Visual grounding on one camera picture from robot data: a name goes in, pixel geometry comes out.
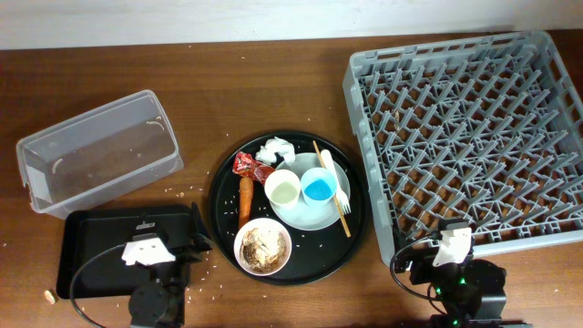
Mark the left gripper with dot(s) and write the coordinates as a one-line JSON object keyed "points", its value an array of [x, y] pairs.
{"points": [[198, 238]]}

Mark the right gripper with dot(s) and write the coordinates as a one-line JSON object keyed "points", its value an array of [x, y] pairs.
{"points": [[423, 261]]}

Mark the white paper cup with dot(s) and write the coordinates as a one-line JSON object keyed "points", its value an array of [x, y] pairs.
{"points": [[283, 189]]}

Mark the wooden chopstick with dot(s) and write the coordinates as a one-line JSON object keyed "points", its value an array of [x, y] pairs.
{"points": [[336, 202]]}

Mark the light blue cup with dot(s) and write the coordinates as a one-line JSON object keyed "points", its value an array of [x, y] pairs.
{"points": [[318, 187]]}

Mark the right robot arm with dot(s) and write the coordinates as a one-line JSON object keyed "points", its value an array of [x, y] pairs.
{"points": [[474, 296]]}

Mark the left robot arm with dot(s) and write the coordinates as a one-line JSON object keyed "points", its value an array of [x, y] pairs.
{"points": [[153, 304]]}

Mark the grey dishwasher rack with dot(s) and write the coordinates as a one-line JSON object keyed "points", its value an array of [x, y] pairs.
{"points": [[485, 129]]}

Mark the pink bowl with food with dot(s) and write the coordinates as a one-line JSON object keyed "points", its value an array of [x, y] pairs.
{"points": [[262, 247]]}

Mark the orange carrot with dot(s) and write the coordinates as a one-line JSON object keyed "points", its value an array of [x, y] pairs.
{"points": [[246, 194]]}

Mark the red snack wrapper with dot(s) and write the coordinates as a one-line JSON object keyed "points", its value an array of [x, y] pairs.
{"points": [[246, 166]]}

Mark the round black serving tray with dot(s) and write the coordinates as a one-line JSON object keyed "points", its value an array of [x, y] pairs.
{"points": [[315, 254]]}

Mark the white plastic fork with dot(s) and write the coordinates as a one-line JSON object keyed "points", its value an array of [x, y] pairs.
{"points": [[341, 196]]}

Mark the pale blue plate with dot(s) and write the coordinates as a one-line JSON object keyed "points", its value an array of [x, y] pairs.
{"points": [[302, 216]]}

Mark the crumpled white tissue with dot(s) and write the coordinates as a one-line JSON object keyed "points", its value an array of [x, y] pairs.
{"points": [[276, 147]]}

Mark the black rectangular tray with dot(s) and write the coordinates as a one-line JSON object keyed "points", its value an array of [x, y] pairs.
{"points": [[88, 233]]}

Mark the clear plastic bin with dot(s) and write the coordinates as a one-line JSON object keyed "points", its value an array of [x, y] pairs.
{"points": [[99, 155]]}

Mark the peanut on table left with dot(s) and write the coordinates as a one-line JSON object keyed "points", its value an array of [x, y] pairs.
{"points": [[50, 297]]}

